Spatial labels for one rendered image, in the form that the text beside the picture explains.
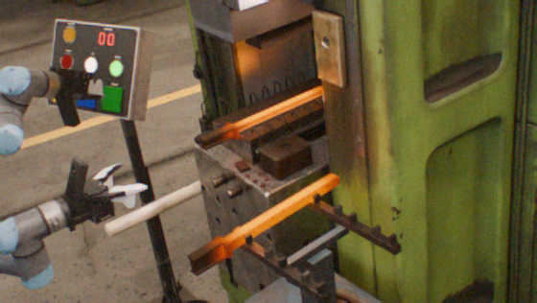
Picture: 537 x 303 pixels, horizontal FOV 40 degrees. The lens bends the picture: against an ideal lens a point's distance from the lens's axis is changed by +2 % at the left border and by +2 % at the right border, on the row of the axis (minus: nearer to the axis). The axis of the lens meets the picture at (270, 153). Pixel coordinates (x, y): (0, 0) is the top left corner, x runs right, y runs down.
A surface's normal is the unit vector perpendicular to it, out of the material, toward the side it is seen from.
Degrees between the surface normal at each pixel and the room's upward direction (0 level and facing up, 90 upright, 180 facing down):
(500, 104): 90
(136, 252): 0
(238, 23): 90
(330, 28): 90
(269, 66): 90
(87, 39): 60
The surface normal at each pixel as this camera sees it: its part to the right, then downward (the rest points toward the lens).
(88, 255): -0.12, -0.86
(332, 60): -0.80, 0.38
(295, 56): 0.58, 0.35
